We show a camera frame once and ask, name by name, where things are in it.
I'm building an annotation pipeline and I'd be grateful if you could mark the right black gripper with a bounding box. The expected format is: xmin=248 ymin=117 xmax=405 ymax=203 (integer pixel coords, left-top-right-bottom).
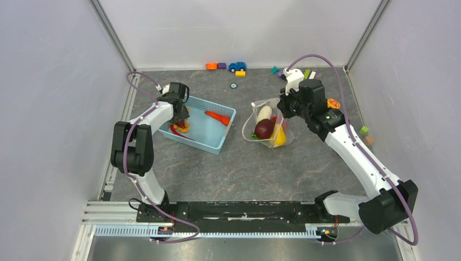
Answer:
xmin=277 ymin=84 xmax=311 ymax=120

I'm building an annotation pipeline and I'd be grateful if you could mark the small dark red fruit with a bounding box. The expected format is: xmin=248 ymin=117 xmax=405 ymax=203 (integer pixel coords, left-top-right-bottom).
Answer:
xmin=175 ymin=120 xmax=187 ymax=128

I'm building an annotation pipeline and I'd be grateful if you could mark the red toy chili pepper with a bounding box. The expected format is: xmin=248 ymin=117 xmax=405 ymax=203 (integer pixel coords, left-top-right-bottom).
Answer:
xmin=170 ymin=125 xmax=193 ymax=141

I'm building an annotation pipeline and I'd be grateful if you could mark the white toy radish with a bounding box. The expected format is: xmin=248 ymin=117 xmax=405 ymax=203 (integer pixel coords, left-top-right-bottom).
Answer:
xmin=256 ymin=105 xmax=272 ymax=123

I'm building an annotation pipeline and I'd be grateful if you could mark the yellow toy pear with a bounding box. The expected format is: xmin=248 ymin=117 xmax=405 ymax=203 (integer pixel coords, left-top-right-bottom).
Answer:
xmin=269 ymin=123 xmax=286 ymax=147

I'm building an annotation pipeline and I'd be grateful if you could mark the clear polka dot zip bag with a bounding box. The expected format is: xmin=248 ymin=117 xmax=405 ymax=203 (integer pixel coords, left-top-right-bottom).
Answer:
xmin=242 ymin=98 xmax=294 ymax=148

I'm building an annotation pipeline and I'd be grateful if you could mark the dark red toy fruit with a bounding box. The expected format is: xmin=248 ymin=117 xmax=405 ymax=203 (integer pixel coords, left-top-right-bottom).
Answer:
xmin=254 ymin=119 xmax=275 ymax=139

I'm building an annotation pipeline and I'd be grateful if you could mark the orange toy carrot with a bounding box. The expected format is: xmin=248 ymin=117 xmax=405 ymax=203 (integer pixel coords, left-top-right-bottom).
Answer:
xmin=205 ymin=111 xmax=231 ymax=126

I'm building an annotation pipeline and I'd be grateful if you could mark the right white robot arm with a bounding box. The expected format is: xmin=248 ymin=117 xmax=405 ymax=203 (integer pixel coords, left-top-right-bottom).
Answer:
xmin=277 ymin=78 xmax=419 ymax=234

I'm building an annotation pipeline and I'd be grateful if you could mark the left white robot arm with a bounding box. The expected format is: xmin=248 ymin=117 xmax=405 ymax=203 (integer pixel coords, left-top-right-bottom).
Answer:
xmin=110 ymin=82 xmax=190 ymax=222

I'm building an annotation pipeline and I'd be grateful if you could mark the green white block cluster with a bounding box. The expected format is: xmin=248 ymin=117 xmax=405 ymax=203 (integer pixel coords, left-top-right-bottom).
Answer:
xmin=304 ymin=69 xmax=316 ymax=79

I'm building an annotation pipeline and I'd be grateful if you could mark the orange toy block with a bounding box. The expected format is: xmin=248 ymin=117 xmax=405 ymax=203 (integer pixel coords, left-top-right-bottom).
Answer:
xmin=205 ymin=63 xmax=219 ymax=70

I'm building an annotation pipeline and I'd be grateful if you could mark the teal small block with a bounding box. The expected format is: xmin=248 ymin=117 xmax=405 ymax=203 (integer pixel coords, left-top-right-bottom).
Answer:
xmin=271 ymin=66 xmax=280 ymax=74

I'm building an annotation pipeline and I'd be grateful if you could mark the light blue plastic basket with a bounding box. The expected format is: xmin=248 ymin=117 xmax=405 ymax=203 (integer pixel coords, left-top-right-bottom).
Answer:
xmin=158 ymin=96 xmax=236 ymax=155

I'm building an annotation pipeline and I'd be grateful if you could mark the green cube block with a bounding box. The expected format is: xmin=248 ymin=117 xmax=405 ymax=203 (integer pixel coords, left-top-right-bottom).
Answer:
xmin=359 ymin=126 xmax=369 ymax=135

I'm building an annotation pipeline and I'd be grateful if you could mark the blue toy car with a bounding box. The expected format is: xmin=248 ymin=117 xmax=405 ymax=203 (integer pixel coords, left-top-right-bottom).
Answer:
xmin=228 ymin=61 xmax=247 ymax=73

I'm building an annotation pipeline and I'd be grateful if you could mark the yellow rectangular block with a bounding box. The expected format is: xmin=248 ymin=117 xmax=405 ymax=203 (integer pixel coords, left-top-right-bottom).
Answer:
xmin=235 ymin=71 xmax=246 ymax=77

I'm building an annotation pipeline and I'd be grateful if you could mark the tan cube block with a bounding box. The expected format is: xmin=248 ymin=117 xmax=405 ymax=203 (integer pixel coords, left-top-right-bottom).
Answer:
xmin=363 ymin=135 xmax=375 ymax=146

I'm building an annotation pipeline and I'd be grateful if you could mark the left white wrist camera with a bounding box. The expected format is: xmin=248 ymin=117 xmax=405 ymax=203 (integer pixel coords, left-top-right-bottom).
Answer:
xmin=161 ymin=84 xmax=172 ymax=95

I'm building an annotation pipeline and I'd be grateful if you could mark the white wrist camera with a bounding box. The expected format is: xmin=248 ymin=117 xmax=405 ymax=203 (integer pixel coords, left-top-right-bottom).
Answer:
xmin=161 ymin=84 xmax=172 ymax=95
xmin=283 ymin=68 xmax=304 ymax=96

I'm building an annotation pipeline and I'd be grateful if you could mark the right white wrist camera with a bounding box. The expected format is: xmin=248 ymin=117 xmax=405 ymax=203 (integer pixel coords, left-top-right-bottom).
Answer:
xmin=283 ymin=68 xmax=304 ymax=96

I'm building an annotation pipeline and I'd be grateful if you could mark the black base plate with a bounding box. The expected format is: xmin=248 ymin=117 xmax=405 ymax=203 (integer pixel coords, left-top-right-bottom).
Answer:
xmin=133 ymin=201 xmax=350 ymax=234

